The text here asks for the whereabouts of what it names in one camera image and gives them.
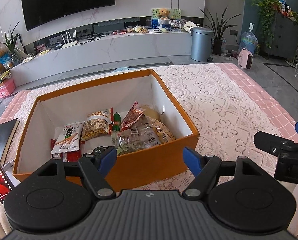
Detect white snack packet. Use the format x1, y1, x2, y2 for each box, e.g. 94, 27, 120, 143
50, 121, 86, 155

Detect pink checked tablecloth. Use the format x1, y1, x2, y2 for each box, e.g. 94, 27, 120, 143
0, 62, 298, 155

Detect pale round snack packet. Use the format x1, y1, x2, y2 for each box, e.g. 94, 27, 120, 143
139, 104, 162, 120

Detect dark brown snack packet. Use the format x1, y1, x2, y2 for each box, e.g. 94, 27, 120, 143
83, 146, 109, 157

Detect white television console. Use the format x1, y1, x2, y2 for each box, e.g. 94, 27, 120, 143
10, 31, 192, 90

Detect yellow bean snack packet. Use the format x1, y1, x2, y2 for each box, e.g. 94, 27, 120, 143
149, 116, 176, 144

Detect dark grey cabinet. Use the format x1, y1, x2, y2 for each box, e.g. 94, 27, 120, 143
260, 12, 298, 60

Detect clear pale snack packet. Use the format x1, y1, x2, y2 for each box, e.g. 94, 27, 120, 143
118, 122, 164, 153

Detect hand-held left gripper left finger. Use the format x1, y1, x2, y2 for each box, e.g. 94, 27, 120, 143
36, 146, 118, 198

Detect black television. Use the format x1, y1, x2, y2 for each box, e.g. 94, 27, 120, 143
20, 0, 116, 32

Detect potted long-leaf plant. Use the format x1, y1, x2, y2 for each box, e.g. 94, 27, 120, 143
198, 5, 242, 55

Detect orange cardboard box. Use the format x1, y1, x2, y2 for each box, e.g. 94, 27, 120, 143
12, 69, 199, 192

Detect blue water jug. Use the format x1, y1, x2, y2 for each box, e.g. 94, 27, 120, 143
240, 22, 258, 54

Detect potted grass plant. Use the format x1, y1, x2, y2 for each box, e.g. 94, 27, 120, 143
0, 21, 27, 63

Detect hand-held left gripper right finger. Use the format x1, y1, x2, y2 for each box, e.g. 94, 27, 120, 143
183, 147, 263, 197

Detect white router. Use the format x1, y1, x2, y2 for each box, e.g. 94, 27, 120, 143
61, 30, 78, 48

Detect red-brown snack packet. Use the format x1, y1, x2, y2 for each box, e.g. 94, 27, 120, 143
120, 102, 146, 132

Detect green barcode snack packet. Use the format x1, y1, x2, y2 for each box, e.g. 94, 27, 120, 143
111, 113, 121, 140

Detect grey trash can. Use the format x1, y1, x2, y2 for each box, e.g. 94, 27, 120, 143
190, 27, 214, 62

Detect brown teddy bear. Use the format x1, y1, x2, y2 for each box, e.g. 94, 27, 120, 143
157, 8, 171, 20

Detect red snack packet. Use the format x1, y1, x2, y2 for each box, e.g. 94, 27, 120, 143
50, 139, 83, 163

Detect yellow snack bags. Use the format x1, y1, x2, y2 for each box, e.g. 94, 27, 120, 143
126, 25, 148, 34

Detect black book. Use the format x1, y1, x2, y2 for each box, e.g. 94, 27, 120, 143
0, 118, 20, 165

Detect pink storage box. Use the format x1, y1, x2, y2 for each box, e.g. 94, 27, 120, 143
0, 79, 16, 98

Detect clear stick snack packet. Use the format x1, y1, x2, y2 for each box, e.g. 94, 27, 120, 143
81, 108, 114, 142

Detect green vegetable snack packet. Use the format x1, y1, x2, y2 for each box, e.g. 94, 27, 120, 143
116, 142, 139, 155

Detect dark cabinet with plants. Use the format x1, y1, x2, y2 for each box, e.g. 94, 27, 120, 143
250, 0, 298, 48

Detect pink space heater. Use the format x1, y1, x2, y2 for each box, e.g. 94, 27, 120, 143
237, 48, 254, 69

